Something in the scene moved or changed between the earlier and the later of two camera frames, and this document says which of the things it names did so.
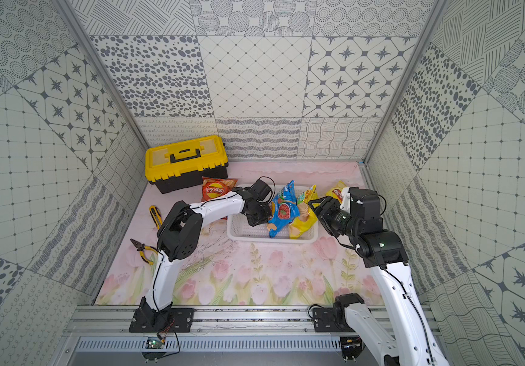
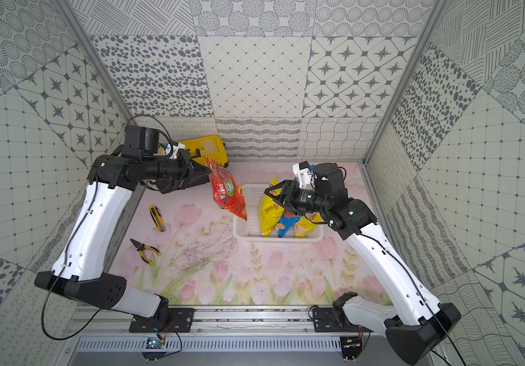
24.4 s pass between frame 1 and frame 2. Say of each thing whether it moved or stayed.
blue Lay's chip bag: moved
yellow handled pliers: stayed
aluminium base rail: stayed
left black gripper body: moved
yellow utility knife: stayed
